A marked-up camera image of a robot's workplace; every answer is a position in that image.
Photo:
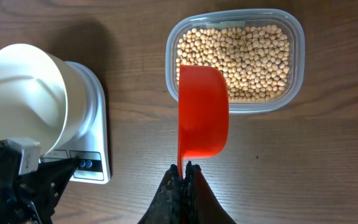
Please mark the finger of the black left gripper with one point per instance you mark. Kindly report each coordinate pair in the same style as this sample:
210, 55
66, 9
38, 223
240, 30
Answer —
56, 175

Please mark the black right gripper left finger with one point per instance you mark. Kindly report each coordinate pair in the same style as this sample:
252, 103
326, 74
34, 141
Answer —
165, 207

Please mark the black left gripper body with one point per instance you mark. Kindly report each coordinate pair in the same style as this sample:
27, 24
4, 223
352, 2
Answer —
23, 198

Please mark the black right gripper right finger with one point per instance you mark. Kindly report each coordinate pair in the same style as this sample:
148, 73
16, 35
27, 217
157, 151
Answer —
200, 205

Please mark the red plastic measuring scoop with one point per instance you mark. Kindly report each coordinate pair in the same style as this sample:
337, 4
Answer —
203, 113

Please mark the pile of dried soybeans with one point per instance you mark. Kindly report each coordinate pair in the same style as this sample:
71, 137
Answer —
252, 60

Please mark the white digital kitchen scale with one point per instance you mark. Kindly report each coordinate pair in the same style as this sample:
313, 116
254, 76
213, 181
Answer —
90, 143

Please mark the white round bowl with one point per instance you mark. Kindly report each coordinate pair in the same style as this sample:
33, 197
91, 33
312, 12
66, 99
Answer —
41, 97

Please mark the clear plastic food container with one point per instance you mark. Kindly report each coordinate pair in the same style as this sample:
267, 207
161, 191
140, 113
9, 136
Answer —
242, 18

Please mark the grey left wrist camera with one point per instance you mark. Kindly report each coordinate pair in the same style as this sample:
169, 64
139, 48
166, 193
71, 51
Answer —
29, 153

